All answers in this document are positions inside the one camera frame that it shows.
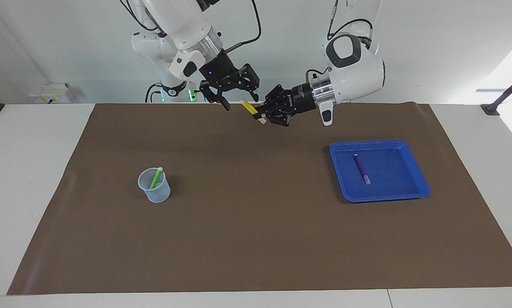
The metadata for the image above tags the purple highlighter pen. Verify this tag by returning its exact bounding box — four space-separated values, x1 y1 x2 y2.
353 154 371 185

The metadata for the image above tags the yellow highlighter pen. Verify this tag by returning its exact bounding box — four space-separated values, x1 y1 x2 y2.
240 98 267 124

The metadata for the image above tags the blue plastic tray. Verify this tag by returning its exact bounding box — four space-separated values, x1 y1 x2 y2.
329 139 431 203

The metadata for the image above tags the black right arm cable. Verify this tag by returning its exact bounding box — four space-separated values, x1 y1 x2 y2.
224 0 262 53

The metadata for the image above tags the green highlighter pen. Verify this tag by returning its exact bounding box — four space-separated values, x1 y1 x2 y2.
150 167 164 190

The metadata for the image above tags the brown table mat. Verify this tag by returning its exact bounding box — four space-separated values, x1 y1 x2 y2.
7 102 512 296

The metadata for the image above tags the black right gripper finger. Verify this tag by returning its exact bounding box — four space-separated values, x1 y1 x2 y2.
237 63 260 95
200 83 231 111

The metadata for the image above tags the white wall socket box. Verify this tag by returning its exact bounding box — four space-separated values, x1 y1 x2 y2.
28 83 75 104

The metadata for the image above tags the translucent plastic cup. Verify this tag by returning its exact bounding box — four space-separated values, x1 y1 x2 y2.
137 167 171 203

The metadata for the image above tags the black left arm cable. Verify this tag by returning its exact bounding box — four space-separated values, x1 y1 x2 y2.
327 0 374 41

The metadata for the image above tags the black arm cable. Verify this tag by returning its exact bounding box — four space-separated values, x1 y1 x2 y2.
224 0 262 53
327 0 374 41

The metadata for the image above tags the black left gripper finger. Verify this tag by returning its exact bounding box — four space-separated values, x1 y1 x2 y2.
265 84 291 105
254 105 296 127

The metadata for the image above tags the black angled stand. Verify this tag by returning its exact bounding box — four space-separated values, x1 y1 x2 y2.
480 68 512 116

